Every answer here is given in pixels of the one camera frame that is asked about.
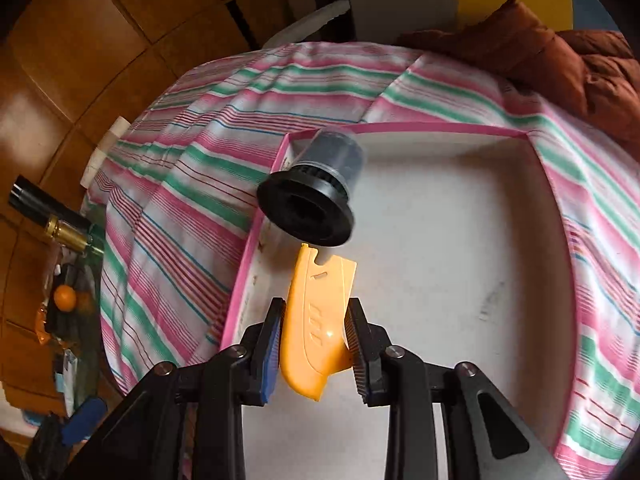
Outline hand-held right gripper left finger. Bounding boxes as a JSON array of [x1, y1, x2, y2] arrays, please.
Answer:
[[60, 297, 288, 480]]

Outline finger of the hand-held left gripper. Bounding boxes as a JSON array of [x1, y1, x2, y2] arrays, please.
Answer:
[[59, 396, 108, 447]]

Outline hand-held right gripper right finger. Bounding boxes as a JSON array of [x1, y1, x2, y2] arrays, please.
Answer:
[[344, 297, 571, 480]]

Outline yellow plastic cover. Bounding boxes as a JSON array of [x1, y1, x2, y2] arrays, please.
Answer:
[[279, 243, 358, 403]]

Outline white tray with pink rim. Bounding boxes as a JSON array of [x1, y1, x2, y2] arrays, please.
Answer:
[[220, 121, 583, 480]]

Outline black plastic cylinder cap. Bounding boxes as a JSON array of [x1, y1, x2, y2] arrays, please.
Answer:
[[256, 127, 367, 248]]

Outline glass side table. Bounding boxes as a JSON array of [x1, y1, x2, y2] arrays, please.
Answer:
[[37, 220, 107, 411]]

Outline orange wrapper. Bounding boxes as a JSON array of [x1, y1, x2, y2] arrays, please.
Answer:
[[34, 302, 58, 346]]

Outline pink green striped bedsheet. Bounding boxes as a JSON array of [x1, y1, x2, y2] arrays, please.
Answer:
[[82, 41, 640, 480]]

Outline black tube with brass fitting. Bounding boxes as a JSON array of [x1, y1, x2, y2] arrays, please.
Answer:
[[7, 175, 103, 256]]

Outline white plastic armrest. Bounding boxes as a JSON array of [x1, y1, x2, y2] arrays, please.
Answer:
[[262, 0, 351, 48]]

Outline brown down jacket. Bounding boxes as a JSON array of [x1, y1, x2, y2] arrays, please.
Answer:
[[397, 0, 640, 143]]

